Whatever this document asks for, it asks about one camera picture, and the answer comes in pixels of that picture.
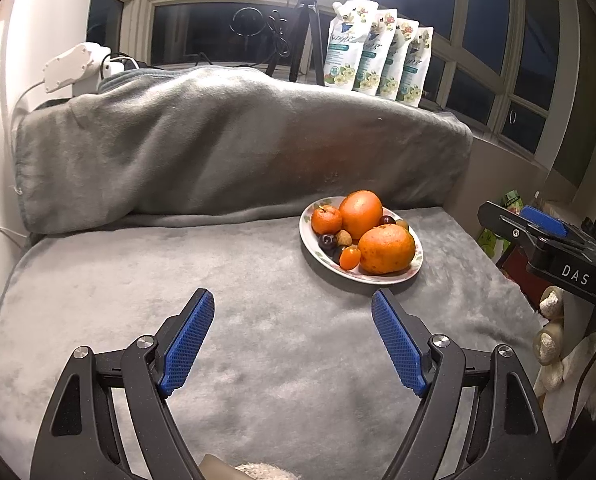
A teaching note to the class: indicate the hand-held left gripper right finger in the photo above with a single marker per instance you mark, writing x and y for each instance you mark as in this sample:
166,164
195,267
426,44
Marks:
398,345

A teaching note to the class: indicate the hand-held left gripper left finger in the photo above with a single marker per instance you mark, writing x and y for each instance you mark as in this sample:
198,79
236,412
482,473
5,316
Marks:
185,345

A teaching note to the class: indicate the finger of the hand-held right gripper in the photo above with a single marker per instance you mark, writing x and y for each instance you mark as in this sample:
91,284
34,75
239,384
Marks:
543,220
498,221

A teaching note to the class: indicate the floral white plate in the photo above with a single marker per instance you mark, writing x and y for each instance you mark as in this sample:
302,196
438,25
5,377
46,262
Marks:
373,276

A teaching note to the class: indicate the green grape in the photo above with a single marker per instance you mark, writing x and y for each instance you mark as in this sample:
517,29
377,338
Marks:
402,223

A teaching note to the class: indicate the rough-skinned orange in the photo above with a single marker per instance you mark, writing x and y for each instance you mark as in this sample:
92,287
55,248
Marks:
386,249

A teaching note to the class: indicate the small orange kumquat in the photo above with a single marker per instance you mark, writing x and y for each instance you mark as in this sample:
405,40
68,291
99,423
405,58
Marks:
350,257

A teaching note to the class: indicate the dark purple grape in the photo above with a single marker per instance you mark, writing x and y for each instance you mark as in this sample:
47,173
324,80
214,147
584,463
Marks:
326,241
388,220
337,255

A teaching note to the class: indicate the brown longan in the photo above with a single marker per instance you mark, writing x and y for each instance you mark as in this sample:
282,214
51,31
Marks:
343,237

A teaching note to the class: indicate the small tangerine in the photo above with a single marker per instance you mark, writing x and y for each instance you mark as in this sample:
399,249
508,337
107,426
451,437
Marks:
326,220

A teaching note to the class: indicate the green carton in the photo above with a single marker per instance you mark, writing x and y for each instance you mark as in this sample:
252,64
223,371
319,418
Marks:
510,202

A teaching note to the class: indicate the white plush toy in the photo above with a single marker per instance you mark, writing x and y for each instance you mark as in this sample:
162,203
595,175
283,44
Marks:
550,340

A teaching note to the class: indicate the grey plush seat mat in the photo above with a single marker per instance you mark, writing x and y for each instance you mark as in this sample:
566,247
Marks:
258,320

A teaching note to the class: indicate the smooth orange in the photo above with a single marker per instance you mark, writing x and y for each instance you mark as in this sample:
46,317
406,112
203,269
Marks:
360,215

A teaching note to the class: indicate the fluffy white cloth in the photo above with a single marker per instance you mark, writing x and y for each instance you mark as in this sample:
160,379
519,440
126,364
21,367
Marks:
263,471

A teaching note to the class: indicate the floral refill pouch with spout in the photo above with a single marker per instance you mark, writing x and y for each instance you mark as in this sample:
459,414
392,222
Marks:
343,45

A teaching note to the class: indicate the black tripod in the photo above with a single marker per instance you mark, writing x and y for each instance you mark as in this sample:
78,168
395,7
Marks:
308,25

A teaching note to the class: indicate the white power strip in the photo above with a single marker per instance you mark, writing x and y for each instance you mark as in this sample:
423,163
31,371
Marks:
70,65

